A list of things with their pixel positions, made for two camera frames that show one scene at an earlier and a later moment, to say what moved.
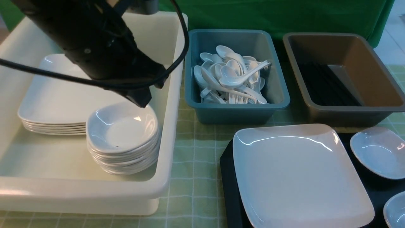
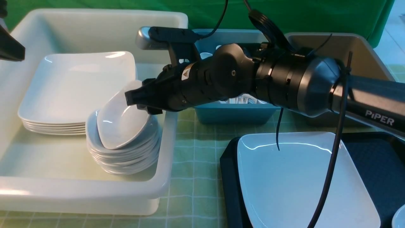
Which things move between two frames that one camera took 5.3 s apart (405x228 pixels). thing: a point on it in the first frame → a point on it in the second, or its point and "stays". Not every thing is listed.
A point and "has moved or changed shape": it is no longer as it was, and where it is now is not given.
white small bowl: (381, 150) → (119, 124)
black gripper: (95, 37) → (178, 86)
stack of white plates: (54, 105) stays
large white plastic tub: (43, 174) stays
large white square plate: (298, 175) has moved or changed shape
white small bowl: (394, 211) has moved or changed shape
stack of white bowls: (123, 138) stays
